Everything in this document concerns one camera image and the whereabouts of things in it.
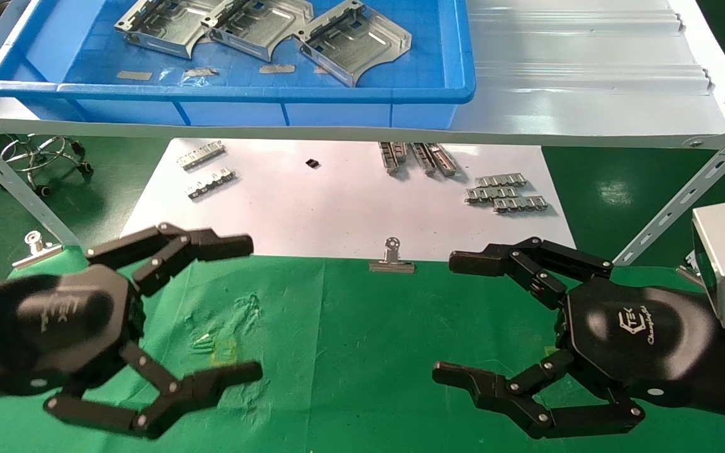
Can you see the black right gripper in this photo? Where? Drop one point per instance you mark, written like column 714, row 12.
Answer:
column 639, row 340

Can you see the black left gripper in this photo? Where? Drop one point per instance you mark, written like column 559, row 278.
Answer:
column 35, row 327

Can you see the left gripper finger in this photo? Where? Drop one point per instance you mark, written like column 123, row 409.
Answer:
column 211, row 245

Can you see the silver sheet metal part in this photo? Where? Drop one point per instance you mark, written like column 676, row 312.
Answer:
column 161, row 28
column 255, row 28
column 356, row 44

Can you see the small notched metal strip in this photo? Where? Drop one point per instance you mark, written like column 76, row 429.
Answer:
column 521, row 204
column 201, row 155
column 491, row 194
column 423, row 158
column 443, row 159
column 388, row 158
column 211, row 184
column 400, row 152
column 501, row 180

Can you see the white paper sheet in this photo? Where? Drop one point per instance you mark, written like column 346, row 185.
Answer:
column 337, row 207

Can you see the green table cloth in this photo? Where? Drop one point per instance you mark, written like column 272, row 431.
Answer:
column 350, row 352

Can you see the silver binder clip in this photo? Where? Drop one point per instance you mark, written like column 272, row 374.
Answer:
column 36, row 251
column 392, row 265

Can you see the stool wheeled base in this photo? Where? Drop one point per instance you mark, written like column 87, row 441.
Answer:
column 41, row 153

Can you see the blue plastic tray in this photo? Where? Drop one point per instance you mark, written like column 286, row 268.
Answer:
column 85, row 56

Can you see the white metal shelf rack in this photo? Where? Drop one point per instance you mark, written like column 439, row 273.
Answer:
column 589, row 75

